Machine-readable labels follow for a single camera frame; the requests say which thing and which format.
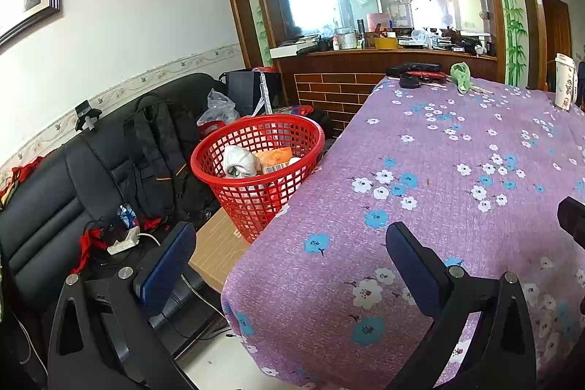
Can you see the clear plastic bag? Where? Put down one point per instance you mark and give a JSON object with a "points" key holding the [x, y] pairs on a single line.
{"points": [[219, 108]]}

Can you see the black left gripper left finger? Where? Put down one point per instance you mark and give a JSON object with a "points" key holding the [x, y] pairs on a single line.
{"points": [[81, 354]]}

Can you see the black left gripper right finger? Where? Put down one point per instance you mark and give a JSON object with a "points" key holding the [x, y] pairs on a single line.
{"points": [[501, 354]]}

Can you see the black leather sofa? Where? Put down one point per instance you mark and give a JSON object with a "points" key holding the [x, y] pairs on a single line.
{"points": [[64, 216]]}

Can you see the white power strip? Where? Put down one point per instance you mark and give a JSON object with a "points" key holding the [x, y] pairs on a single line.
{"points": [[132, 239]]}

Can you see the red plastic mesh basket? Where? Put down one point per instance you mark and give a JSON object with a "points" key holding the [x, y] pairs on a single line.
{"points": [[251, 203]]}

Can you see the black red tool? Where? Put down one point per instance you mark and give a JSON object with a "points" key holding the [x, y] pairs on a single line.
{"points": [[431, 71]]}

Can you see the yellow container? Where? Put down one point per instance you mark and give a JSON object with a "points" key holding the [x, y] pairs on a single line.
{"points": [[384, 43]]}

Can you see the wooden counter shelf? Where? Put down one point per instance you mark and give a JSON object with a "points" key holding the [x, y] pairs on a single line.
{"points": [[339, 81]]}

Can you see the purple floral tablecloth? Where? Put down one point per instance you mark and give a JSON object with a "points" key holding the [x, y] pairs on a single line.
{"points": [[477, 177]]}

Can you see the green crumpled cloth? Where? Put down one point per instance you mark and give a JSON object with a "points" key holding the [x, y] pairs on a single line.
{"points": [[460, 75]]}

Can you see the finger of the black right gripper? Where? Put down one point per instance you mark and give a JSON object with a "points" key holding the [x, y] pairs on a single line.
{"points": [[571, 218]]}

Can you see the black backpack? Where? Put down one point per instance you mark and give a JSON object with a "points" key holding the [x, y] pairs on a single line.
{"points": [[160, 137]]}

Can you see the white paper cup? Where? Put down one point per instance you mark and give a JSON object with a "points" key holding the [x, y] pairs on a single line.
{"points": [[566, 82]]}

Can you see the black key fob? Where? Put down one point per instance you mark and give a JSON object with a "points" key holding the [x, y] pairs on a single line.
{"points": [[408, 81]]}

